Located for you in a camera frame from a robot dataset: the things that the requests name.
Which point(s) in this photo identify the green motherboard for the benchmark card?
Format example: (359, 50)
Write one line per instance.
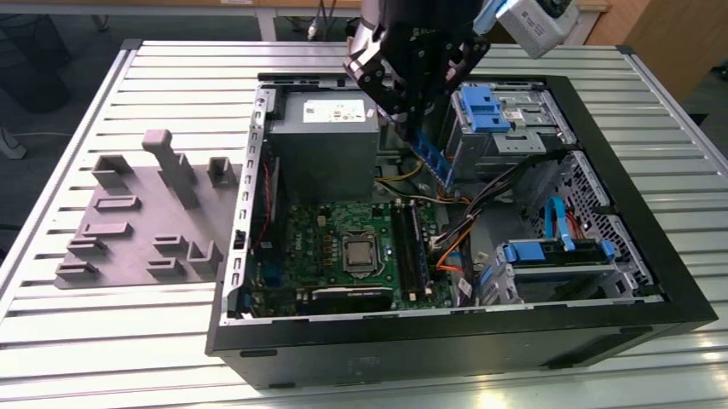
(307, 255)

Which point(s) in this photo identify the grey metal disk bay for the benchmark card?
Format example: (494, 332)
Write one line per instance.
(562, 270)

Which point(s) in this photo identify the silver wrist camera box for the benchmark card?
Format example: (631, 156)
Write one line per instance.
(534, 27)

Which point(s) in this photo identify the black RAM slot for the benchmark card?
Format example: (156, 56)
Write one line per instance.
(401, 247)
(411, 251)

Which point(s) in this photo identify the silver CPU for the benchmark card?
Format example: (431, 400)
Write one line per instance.
(361, 252)

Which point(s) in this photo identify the blue plastic drive latch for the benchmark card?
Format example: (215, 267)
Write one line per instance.
(484, 111)

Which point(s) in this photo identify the wooden cabinet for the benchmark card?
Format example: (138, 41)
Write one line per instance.
(671, 42)

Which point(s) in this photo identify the hard disk in blue carrier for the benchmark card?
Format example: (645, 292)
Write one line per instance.
(560, 254)

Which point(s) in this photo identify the grey power supply unit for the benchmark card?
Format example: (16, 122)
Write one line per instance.
(318, 162)

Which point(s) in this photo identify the grey parts rack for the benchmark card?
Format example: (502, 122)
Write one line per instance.
(142, 200)

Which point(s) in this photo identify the black open PC case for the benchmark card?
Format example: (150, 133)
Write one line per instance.
(454, 353)

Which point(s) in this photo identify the CPU socket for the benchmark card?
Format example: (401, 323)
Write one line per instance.
(359, 234)

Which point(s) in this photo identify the grey metal drive cage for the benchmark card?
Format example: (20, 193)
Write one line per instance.
(522, 145)

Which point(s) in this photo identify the black graphics card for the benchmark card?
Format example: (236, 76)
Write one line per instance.
(353, 299)

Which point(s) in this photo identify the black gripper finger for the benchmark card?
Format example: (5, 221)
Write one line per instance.
(375, 76)
(464, 64)

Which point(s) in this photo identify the white furniture leg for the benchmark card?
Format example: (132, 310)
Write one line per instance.
(11, 147)

